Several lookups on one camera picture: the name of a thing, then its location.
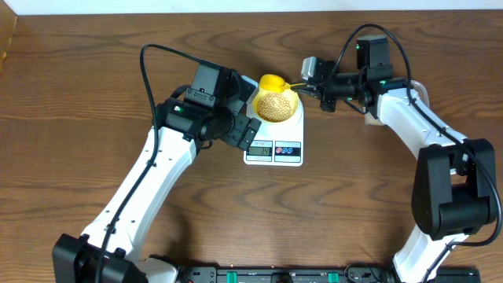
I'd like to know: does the yellow plastic measuring scoop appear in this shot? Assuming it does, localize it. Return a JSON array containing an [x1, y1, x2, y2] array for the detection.
[[259, 74, 305, 93]]

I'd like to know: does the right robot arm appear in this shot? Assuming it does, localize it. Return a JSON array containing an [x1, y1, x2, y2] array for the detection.
[[297, 35, 502, 282]]

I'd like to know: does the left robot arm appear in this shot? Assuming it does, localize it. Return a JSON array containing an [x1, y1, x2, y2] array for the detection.
[[52, 61, 260, 282]]

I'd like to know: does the white digital kitchen scale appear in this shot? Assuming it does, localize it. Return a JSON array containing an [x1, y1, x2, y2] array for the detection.
[[244, 100, 304, 167]]

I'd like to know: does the yellow plastic bowl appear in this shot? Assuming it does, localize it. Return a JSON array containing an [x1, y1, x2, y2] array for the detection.
[[252, 86, 299, 123]]

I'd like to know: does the clear container of soybeans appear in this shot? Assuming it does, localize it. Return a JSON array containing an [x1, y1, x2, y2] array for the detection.
[[365, 80, 430, 126]]

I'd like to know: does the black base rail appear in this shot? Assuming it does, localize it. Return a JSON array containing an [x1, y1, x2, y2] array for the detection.
[[172, 265, 481, 283]]

